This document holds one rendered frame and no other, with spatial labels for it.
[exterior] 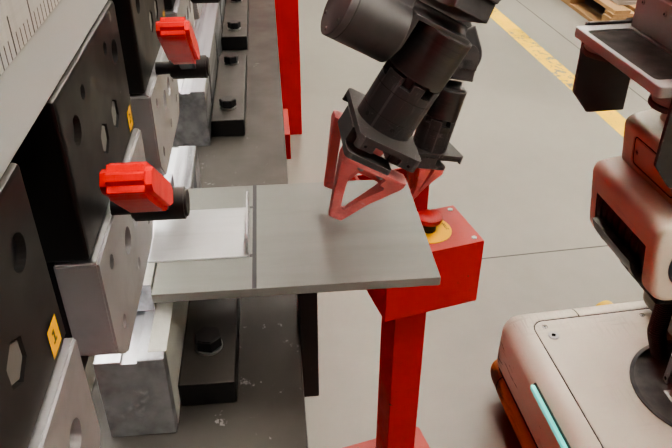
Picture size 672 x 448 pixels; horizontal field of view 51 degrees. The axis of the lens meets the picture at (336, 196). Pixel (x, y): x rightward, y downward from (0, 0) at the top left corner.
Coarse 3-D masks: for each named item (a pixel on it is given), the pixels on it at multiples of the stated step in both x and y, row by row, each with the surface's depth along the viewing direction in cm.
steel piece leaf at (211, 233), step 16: (224, 208) 74; (240, 208) 74; (160, 224) 71; (176, 224) 71; (192, 224) 71; (208, 224) 71; (224, 224) 71; (240, 224) 71; (160, 240) 69; (176, 240) 69; (192, 240) 69; (208, 240) 69; (224, 240) 69; (240, 240) 69; (160, 256) 67; (176, 256) 67; (192, 256) 67; (208, 256) 67; (224, 256) 67; (240, 256) 67
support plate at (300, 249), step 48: (192, 192) 77; (240, 192) 77; (288, 192) 77; (288, 240) 69; (336, 240) 69; (384, 240) 69; (192, 288) 63; (240, 288) 63; (288, 288) 63; (336, 288) 64; (384, 288) 64
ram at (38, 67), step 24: (72, 0) 34; (96, 0) 39; (48, 24) 30; (72, 24) 34; (24, 48) 27; (48, 48) 30; (72, 48) 34; (24, 72) 27; (48, 72) 30; (0, 96) 24; (24, 96) 27; (48, 96) 30; (0, 120) 24; (24, 120) 27; (0, 144) 24; (0, 168) 24
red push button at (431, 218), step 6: (426, 210) 108; (432, 210) 108; (420, 216) 107; (426, 216) 107; (432, 216) 107; (438, 216) 107; (426, 222) 106; (432, 222) 106; (438, 222) 106; (426, 228) 108; (432, 228) 108
